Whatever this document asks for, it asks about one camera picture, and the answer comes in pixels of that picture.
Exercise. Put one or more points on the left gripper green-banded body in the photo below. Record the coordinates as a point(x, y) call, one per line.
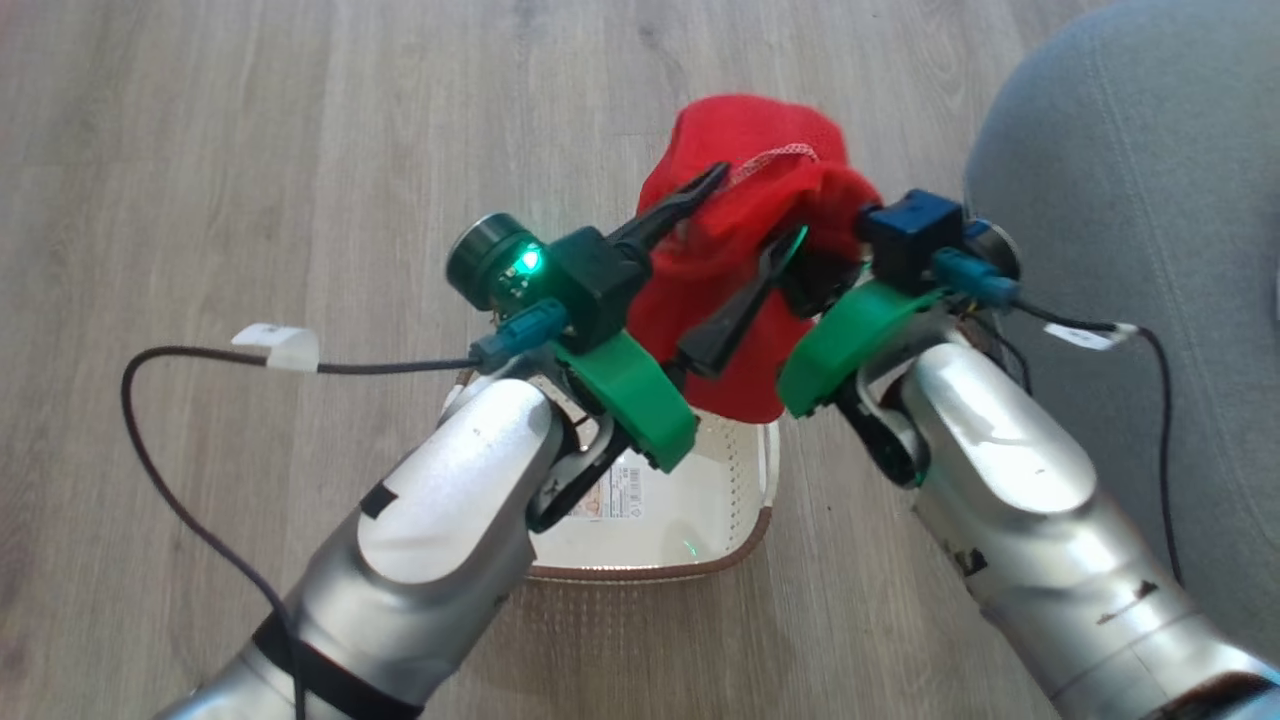
point(630, 390)

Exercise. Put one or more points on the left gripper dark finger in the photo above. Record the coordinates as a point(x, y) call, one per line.
point(735, 310)
point(670, 205)

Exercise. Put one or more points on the right gripper green-banded body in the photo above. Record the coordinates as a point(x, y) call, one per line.
point(850, 330)

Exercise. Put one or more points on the red garment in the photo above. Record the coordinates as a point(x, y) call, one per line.
point(750, 210)

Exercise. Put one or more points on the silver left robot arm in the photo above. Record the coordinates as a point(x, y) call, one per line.
point(440, 520)

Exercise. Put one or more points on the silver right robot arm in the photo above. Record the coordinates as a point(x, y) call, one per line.
point(1030, 510)

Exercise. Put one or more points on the grey upholstered seat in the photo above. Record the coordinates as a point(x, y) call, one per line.
point(1150, 200)

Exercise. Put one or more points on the printed sticker with barcode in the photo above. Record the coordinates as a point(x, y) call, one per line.
point(610, 495)

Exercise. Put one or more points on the white plastic laundry basket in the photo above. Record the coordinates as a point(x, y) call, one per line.
point(690, 500)

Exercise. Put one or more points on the right wrist camera blue box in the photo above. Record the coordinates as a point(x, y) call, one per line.
point(910, 235)

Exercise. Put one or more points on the left wrist camera round lens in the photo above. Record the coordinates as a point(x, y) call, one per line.
point(490, 262)

